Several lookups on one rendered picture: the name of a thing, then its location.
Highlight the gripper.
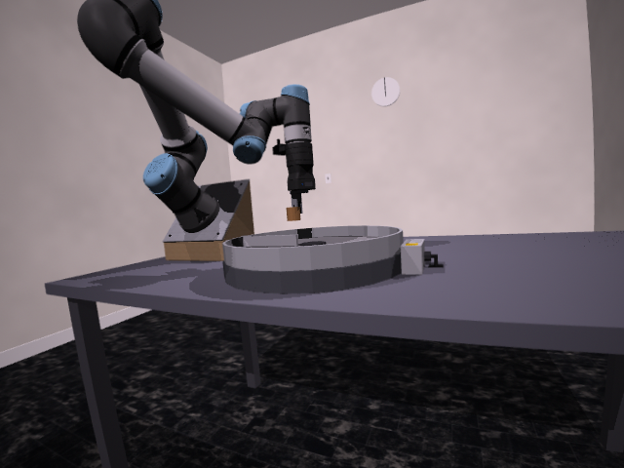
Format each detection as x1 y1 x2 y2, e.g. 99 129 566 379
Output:
272 125 316 214

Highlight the bronze bushing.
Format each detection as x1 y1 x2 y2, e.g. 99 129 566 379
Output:
287 207 300 221

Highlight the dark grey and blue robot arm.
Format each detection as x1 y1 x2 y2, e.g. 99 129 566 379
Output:
77 0 311 233

